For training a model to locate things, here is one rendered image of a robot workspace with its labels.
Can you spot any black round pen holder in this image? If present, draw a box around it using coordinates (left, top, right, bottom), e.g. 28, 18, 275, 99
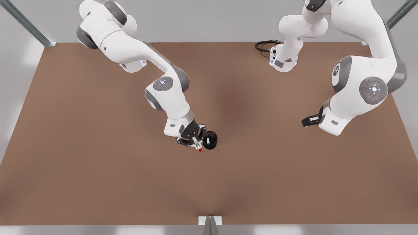
202, 131, 218, 150

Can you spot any black cable loop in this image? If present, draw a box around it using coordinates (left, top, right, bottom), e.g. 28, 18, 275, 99
254, 40, 283, 59

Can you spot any silver frame post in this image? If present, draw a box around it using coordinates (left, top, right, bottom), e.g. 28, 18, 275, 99
361, 0, 418, 46
198, 216, 223, 235
0, 0, 57, 47

